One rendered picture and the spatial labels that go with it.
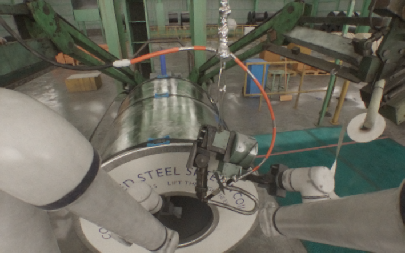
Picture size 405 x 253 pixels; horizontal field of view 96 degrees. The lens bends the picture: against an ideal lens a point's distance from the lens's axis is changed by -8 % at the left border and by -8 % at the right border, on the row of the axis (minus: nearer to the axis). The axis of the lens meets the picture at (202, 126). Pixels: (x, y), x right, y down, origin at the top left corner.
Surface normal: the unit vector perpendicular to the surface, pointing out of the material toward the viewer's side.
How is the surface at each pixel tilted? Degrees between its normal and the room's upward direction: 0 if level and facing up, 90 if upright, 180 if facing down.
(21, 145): 65
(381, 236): 98
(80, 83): 90
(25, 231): 90
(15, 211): 90
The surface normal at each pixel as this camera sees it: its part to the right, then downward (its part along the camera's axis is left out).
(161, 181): 0.16, 0.47
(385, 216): -0.99, -0.17
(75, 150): 0.96, -0.18
